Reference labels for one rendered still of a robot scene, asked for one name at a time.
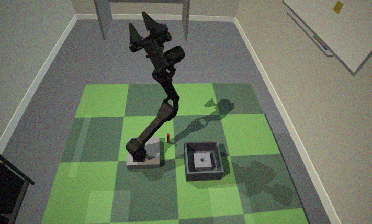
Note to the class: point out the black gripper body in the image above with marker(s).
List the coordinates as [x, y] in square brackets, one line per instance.
[150, 43]

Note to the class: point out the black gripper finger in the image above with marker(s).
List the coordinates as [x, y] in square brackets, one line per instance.
[134, 36]
[149, 22]

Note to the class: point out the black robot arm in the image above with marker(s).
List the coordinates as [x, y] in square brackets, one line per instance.
[166, 112]

